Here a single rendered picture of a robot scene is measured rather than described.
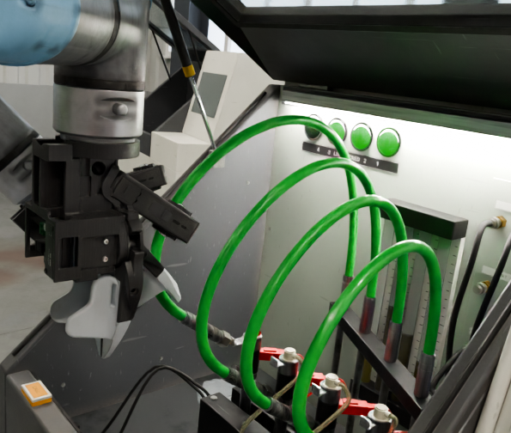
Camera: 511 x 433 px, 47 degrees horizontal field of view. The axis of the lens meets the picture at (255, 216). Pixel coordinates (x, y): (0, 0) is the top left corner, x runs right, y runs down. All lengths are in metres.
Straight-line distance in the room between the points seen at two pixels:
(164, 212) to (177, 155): 3.09
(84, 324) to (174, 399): 0.69
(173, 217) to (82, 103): 0.14
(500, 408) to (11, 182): 0.56
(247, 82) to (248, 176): 2.61
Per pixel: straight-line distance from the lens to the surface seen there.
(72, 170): 0.51
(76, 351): 1.12
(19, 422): 1.06
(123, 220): 0.52
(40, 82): 7.72
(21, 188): 0.68
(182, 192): 0.73
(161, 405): 1.21
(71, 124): 0.50
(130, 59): 0.50
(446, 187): 0.97
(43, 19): 0.39
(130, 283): 0.53
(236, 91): 3.76
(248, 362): 0.66
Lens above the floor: 1.48
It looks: 14 degrees down
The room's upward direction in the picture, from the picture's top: 6 degrees clockwise
